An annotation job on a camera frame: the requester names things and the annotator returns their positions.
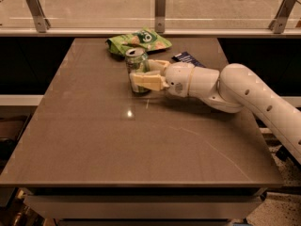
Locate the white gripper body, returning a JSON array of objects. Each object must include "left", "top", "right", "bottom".
[{"left": 165, "top": 62, "right": 195, "bottom": 97}]

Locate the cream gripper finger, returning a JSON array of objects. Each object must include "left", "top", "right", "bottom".
[
  {"left": 148, "top": 59, "right": 170, "bottom": 75},
  {"left": 130, "top": 73, "right": 169, "bottom": 91}
]

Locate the green soda can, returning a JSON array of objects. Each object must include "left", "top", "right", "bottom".
[{"left": 125, "top": 47, "right": 150, "bottom": 94}]

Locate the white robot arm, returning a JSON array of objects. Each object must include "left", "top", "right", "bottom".
[{"left": 130, "top": 60, "right": 301, "bottom": 163}]

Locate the dark blue snack bar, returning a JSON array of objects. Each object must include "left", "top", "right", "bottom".
[{"left": 172, "top": 52, "right": 204, "bottom": 68}]

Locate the green snack bag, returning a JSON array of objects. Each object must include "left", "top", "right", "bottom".
[{"left": 106, "top": 28, "right": 172, "bottom": 57}]

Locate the glass barrier panel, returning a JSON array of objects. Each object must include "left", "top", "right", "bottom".
[{"left": 0, "top": 0, "right": 282, "bottom": 30}]

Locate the middle metal bracket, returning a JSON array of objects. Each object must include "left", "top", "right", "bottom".
[{"left": 154, "top": 0, "right": 166, "bottom": 33}]

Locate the metal bracket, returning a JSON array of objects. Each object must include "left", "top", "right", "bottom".
[
  {"left": 154, "top": 0, "right": 166, "bottom": 33},
  {"left": 25, "top": 0, "right": 51, "bottom": 33},
  {"left": 268, "top": 0, "right": 297, "bottom": 34}
]

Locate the right metal bracket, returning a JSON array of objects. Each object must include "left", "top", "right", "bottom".
[{"left": 268, "top": 0, "right": 297, "bottom": 34}]

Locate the left metal bracket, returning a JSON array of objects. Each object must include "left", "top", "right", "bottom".
[{"left": 25, "top": 0, "right": 51, "bottom": 33}]

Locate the black cable on floor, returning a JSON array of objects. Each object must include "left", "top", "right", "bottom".
[{"left": 270, "top": 137, "right": 301, "bottom": 171}]

